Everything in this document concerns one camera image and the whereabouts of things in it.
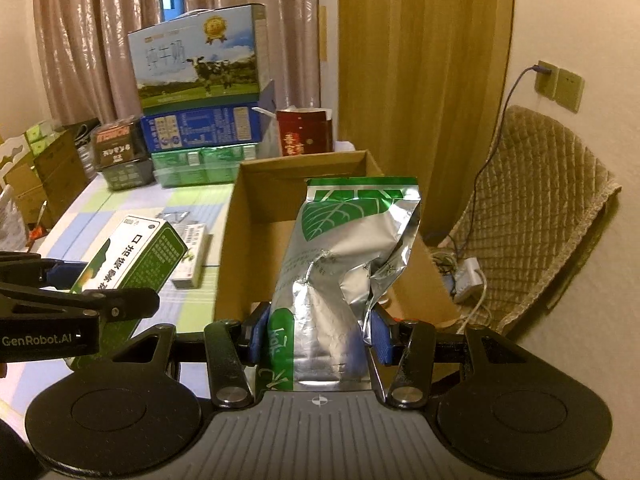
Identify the dark green printed box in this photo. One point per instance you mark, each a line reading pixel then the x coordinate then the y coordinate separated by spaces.
pixel 127 175

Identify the black brown printed box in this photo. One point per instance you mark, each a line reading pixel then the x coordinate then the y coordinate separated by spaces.
pixel 120 142

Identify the silver blister pack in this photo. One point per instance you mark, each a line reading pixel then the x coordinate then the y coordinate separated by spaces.
pixel 175 217

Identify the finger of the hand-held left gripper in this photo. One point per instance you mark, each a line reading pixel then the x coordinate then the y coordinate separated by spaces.
pixel 60 276
pixel 115 302

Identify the checked cloth desktop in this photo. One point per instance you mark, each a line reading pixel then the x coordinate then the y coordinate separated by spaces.
pixel 75 225

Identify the white power adapter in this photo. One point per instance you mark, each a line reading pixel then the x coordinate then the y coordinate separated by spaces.
pixel 467 277

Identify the small light green box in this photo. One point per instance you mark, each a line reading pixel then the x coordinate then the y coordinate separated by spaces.
pixel 40 132

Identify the quilted chair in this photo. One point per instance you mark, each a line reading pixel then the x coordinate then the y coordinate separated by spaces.
pixel 540 200

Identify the blue printed box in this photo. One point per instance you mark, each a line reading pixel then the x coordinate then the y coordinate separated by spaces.
pixel 200 127

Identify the red gift box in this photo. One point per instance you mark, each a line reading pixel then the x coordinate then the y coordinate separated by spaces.
pixel 302 132

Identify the brown cardboard box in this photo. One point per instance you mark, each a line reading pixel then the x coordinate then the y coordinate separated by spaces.
pixel 260 195

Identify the yellow curtain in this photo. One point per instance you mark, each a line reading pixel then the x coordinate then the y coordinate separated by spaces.
pixel 425 85

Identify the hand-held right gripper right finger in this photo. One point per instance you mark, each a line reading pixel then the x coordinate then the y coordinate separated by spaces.
pixel 381 342

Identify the pink shiny curtain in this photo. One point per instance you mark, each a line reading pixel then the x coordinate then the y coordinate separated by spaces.
pixel 100 35

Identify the black plastic bag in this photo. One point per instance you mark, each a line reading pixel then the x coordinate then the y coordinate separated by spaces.
pixel 85 137

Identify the wall socket plate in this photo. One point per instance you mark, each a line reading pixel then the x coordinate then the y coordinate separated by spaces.
pixel 570 91
pixel 546 85

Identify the green white medicine box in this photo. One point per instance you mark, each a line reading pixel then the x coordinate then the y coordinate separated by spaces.
pixel 140 255

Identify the green carton multipack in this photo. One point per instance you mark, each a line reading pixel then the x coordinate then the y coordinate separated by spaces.
pixel 200 165

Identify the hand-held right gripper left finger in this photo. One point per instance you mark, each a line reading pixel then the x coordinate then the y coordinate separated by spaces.
pixel 260 332

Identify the cow print milk carton box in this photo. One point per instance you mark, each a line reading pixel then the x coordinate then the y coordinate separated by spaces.
pixel 200 60

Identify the yellow wall strip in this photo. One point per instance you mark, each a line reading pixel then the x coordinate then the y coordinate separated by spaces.
pixel 323 35

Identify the brown shipping carton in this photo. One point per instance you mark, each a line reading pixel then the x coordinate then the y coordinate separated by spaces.
pixel 60 165

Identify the silver green foil bag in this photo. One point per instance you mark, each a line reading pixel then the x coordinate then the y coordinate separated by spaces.
pixel 330 260

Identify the white flat medicine box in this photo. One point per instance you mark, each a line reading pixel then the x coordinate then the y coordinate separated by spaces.
pixel 192 260

